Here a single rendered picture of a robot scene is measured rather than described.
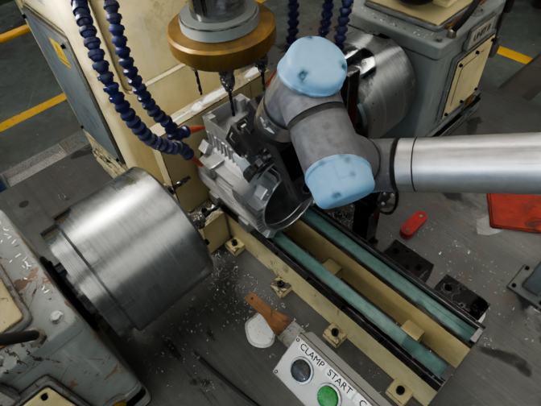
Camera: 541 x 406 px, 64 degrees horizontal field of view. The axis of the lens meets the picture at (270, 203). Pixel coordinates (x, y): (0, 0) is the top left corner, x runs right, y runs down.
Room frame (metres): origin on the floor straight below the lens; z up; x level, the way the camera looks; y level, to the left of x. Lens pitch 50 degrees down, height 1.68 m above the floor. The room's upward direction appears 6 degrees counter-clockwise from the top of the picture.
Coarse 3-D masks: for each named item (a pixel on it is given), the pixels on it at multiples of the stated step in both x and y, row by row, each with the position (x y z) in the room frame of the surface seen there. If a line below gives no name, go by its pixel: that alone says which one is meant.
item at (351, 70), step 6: (354, 66) 0.65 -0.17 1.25; (348, 72) 0.63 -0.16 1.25; (354, 72) 0.63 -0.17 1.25; (348, 78) 0.62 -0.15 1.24; (354, 78) 0.63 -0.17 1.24; (348, 84) 0.62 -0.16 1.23; (354, 84) 0.63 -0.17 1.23; (342, 90) 0.63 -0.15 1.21; (348, 90) 0.62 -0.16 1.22; (354, 90) 0.63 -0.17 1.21; (342, 96) 0.63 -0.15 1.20; (348, 96) 0.62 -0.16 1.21; (354, 96) 0.63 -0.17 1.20; (348, 102) 0.62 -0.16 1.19; (354, 102) 0.63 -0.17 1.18; (348, 108) 0.62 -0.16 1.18; (354, 108) 0.63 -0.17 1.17; (354, 114) 0.64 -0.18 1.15; (354, 120) 0.64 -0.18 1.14
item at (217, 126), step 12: (240, 96) 0.74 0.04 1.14; (216, 108) 0.71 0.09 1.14; (228, 108) 0.73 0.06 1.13; (240, 108) 0.73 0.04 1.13; (204, 120) 0.69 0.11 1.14; (216, 120) 0.69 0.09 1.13; (228, 120) 0.71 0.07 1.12; (216, 132) 0.66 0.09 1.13; (216, 144) 0.66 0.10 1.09; (228, 144) 0.63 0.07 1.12; (228, 156) 0.63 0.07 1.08
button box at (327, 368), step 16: (304, 336) 0.25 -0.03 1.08; (288, 352) 0.23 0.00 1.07; (304, 352) 0.23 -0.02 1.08; (320, 352) 0.22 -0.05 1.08; (288, 368) 0.21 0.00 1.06; (320, 368) 0.20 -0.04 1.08; (336, 368) 0.20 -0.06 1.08; (288, 384) 0.20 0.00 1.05; (304, 384) 0.19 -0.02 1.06; (320, 384) 0.18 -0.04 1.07; (336, 384) 0.18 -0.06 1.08; (352, 384) 0.17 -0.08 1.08; (368, 384) 0.18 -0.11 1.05; (304, 400) 0.17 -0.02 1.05; (352, 400) 0.16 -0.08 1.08; (368, 400) 0.15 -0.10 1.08; (384, 400) 0.16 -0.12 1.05
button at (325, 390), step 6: (324, 390) 0.17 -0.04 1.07; (330, 390) 0.17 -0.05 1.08; (318, 396) 0.17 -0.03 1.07; (324, 396) 0.17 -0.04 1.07; (330, 396) 0.17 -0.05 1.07; (336, 396) 0.16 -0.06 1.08; (318, 402) 0.16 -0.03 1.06; (324, 402) 0.16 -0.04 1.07; (330, 402) 0.16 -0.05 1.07; (336, 402) 0.16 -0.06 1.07
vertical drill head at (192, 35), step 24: (192, 0) 0.65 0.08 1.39; (216, 0) 0.64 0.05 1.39; (240, 0) 0.66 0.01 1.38; (168, 24) 0.70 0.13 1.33; (192, 24) 0.64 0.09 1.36; (216, 24) 0.64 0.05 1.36; (240, 24) 0.63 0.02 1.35; (264, 24) 0.66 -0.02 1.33; (192, 48) 0.61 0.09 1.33; (216, 48) 0.61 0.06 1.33; (240, 48) 0.60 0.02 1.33; (264, 48) 0.62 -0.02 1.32
